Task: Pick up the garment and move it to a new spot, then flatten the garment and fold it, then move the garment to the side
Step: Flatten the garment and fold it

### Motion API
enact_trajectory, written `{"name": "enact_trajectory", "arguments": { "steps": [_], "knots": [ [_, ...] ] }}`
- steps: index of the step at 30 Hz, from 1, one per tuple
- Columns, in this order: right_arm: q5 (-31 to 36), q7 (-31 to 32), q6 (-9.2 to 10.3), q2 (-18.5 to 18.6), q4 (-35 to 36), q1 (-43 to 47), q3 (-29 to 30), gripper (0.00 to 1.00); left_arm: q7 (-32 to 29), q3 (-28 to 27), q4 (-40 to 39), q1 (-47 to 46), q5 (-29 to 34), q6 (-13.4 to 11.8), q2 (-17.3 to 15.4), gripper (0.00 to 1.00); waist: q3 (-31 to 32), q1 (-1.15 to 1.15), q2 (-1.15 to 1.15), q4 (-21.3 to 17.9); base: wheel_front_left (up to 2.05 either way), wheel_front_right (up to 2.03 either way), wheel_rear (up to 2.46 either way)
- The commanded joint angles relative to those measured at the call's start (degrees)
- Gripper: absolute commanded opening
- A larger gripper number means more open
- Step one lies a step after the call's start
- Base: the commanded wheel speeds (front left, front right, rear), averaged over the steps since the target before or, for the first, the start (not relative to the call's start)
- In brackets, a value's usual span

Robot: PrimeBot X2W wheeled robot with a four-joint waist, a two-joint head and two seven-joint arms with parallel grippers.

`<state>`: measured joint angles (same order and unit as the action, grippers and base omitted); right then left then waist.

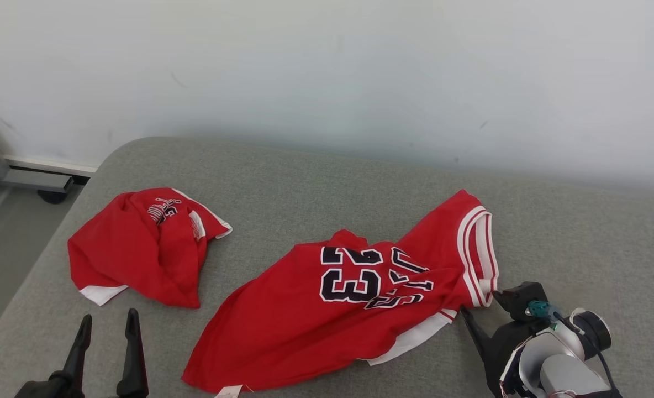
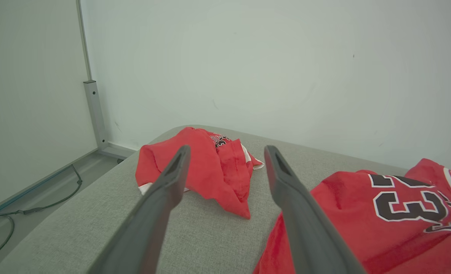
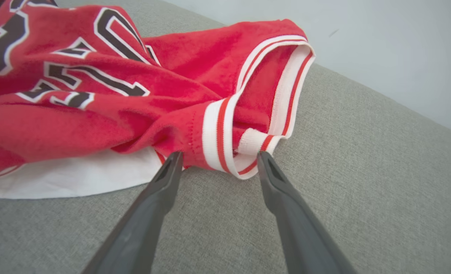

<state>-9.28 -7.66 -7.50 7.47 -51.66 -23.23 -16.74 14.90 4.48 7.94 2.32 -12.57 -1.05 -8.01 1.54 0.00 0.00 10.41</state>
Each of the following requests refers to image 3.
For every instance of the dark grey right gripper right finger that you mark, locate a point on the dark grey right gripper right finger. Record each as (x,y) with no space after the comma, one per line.
(305,236)

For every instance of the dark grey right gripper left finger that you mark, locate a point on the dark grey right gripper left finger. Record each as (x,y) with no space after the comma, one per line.
(141,224)

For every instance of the red basketball jersey white sleeves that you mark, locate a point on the red basketball jersey white sleeves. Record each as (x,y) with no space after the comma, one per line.
(107,121)

